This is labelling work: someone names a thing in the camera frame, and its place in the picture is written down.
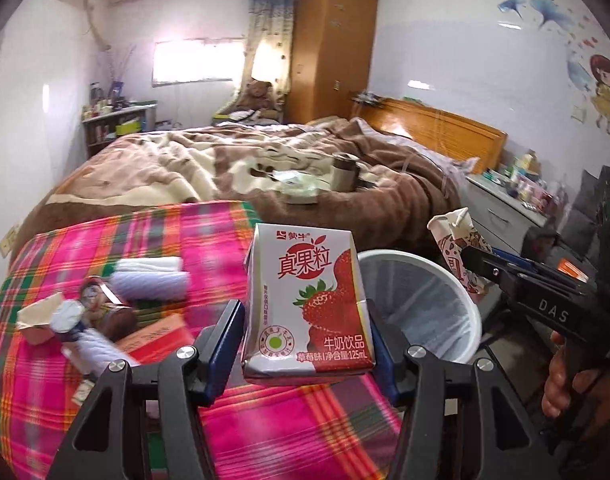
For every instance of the green tissue pack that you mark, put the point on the green tissue pack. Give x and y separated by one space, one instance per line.
300 190

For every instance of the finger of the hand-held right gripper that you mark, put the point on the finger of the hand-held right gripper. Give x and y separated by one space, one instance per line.
540 267
485 265

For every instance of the white trash bin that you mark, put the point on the white trash bin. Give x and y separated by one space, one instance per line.
415 300

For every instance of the strawberry milk carton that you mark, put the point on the strawberry milk carton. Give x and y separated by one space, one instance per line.
305 310

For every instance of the red drink can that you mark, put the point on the red drink can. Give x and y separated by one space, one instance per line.
117 322

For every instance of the grey cushioned chair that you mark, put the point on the grey cushioned chair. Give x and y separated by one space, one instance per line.
582 200

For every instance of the bright window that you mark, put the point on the bright window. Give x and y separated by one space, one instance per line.
195 62

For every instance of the bed with brown blanket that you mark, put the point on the bed with brown blanket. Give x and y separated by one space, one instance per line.
185 170

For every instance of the white ribbed bottle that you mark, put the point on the white ribbed bottle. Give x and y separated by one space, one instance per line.
95 347

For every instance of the brown teddy bear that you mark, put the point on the brown teddy bear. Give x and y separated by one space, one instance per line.
255 95

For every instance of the patterned curtain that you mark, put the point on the patterned curtain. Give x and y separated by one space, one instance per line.
267 35

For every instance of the wooden headboard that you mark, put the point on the wooden headboard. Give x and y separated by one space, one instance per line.
445 132

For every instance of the row of small bottles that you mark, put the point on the row of small bottles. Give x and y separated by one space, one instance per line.
105 105

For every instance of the white crumpled tissue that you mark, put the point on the white crumpled tissue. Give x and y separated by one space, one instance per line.
150 265

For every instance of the girl wall sticker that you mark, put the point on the girl wall sticker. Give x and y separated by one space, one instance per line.
602 85

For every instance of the orange box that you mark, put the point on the orange box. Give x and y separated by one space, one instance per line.
575 269

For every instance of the cream paper bag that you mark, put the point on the cream paper bag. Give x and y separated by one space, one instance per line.
37 317

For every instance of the brown patterned drink carton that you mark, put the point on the brown patterned drink carton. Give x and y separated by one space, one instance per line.
455 240

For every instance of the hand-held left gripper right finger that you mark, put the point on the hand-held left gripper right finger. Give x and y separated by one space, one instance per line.
385 360

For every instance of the grey drawer cabinet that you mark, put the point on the grey drawer cabinet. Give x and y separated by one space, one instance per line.
500 210

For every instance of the steel thermos cup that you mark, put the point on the steel thermos cup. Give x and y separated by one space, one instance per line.
344 172

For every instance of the wooden wardrobe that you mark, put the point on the wooden wardrobe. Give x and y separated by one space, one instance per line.
330 55

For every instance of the group of bottles and boxes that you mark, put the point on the group of bottles and boxes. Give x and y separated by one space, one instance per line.
527 180

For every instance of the blue fish wall stickers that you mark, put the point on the blue fish wall stickers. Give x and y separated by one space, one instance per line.
545 10

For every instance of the person's right hand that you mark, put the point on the person's right hand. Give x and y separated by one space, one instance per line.
560 375

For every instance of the red flat box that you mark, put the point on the red flat box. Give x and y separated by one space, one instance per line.
157 337

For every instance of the small storage shelf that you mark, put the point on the small storage shelf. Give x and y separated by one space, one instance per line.
115 127

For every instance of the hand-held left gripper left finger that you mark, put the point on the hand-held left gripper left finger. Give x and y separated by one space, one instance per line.
225 355

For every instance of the white rolled cloth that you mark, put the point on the white rolled cloth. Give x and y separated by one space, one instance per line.
150 287

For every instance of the pink plaid cloth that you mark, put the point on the pink plaid cloth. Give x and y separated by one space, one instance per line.
60 410

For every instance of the dried branch decoration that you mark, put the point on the dried branch decoration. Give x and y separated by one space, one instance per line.
120 70

